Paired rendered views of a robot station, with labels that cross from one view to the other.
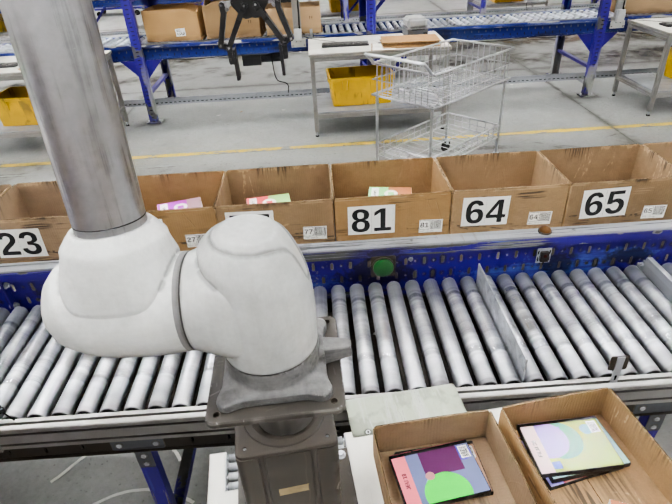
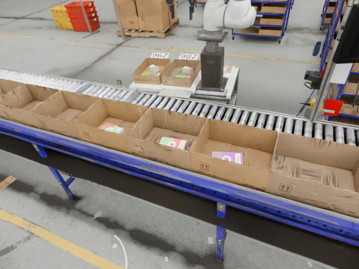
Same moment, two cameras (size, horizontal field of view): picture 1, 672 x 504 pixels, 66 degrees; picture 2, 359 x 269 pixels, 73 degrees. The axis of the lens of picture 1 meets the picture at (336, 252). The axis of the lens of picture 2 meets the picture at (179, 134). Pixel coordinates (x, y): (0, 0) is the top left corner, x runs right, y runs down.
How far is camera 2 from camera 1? 270 cm
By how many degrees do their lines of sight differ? 101
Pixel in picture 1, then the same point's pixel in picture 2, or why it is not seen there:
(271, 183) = (162, 152)
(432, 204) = (110, 104)
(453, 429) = (170, 81)
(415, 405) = (172, 93)
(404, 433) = (181, 81)
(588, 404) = (137, 78)
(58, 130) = not seen: outside the picture
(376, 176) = (103, 136)
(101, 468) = not seen: hidden behind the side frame
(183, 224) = (226, 128)
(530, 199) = (75, 97)
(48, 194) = (339, 196)
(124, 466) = not seen: hidden behind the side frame
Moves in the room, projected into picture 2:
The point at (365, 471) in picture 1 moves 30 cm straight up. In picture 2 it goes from (194, 85) to (192, 55)
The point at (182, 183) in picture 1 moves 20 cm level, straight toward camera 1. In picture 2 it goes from (221, 165) to (221, 137)
